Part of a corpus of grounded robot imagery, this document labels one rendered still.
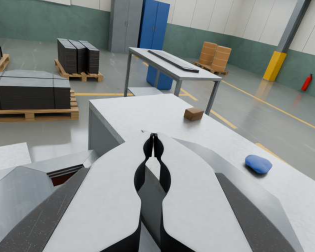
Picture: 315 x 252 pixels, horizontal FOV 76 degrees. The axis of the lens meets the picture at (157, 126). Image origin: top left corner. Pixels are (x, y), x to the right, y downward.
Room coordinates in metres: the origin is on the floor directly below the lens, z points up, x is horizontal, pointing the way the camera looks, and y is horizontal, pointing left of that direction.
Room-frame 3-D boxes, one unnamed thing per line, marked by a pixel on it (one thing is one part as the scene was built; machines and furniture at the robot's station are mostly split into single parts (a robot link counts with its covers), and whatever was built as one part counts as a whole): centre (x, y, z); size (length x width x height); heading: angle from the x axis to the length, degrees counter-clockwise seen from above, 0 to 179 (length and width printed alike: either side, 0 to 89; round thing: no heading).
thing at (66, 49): (4.58, 2.10, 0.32); 1.20 x 0.80 x 0.65; 37
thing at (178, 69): (3.21, 0.03, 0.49); 1.60 x 0.70 x 0.99; 35
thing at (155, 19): (8.74, 1.00, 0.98); 1.00 x 0.49 x 1.95; 121
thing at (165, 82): (4.93, 0.19, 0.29); 0.61 x 0.43 x 0.57; 31
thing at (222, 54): (8.35, -1.58, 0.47); 1.32 x 0.80 x 0.95; 31
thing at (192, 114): (1.06, -0.19, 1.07); 0.10 x 0.06 x 0.05; 136
